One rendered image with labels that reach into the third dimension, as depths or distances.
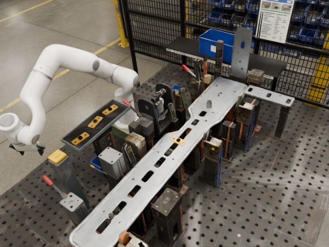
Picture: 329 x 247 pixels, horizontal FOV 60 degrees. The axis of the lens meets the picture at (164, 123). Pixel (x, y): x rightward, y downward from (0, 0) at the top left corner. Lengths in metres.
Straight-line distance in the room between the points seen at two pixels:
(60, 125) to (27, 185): 1.57
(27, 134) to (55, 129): 2.14
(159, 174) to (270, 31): 1.27
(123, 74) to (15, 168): 1.80
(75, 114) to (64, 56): 2.18
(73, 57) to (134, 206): 0.73
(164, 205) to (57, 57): 0.79
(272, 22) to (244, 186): 1.09
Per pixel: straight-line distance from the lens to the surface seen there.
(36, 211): 1.86
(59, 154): 1.40
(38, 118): 1.30
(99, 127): 1.46
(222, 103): 1.78
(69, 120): 3.48
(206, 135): 1.45
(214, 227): 1.59
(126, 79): 1.73
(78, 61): 1.41
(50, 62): 1.35
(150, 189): 1.35
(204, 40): 2.17
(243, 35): 1.90
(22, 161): 3.23
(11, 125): 1.31
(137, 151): 1.47
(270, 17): 2.11
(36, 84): 1.34
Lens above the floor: 2.10
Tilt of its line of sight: 42 degrees down
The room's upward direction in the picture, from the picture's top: 6 degrees counter-clockwise
